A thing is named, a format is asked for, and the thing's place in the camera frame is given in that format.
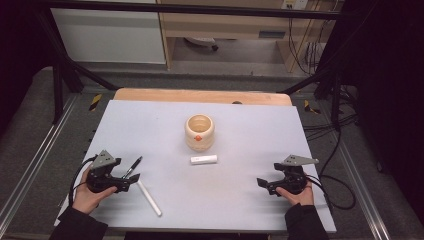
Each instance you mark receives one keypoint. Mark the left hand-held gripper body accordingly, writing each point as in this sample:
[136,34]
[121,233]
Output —
[100,181]

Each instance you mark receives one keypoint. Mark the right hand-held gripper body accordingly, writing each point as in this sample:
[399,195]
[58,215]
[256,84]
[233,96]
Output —
[292,178]

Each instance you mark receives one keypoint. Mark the black pen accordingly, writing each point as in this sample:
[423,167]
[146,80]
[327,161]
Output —
[132,166]

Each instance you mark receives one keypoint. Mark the long white stick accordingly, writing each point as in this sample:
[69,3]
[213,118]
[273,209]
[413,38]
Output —
[150,199]

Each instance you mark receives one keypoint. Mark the wooden pen holder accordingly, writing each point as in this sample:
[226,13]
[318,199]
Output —
[199,138]

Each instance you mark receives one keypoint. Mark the person's right hand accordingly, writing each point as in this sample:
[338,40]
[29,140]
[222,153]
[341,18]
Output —
[300,197]

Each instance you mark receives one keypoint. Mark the person's left hand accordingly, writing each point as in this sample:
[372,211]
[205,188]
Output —
[87,198]

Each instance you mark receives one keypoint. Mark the yellow black hazard tape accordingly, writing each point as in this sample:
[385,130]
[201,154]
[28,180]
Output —
[95,102]
[310,107]

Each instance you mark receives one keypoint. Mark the short white cylinder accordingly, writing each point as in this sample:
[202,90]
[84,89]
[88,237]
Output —
[203,159]

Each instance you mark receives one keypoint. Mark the wooden table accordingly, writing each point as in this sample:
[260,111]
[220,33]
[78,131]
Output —
[186,95]

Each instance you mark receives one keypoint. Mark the white cabinet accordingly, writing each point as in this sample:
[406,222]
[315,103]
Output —
[106,36]

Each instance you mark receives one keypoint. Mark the black curtain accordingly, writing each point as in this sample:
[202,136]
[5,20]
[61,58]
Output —
[390,83]
[16,50]

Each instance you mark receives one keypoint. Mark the white chair base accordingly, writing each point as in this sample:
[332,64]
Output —
[201,41]

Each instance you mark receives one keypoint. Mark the light wooden desk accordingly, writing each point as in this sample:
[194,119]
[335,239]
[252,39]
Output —
[226,26]

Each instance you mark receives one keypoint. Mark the white power strip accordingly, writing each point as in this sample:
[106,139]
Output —
[295,4]

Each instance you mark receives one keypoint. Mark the aluminium rail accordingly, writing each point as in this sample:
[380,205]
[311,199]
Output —
[363,186]
[36,156]

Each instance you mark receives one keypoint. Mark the black metal frame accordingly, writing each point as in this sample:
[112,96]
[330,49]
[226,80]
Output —
[200,9]

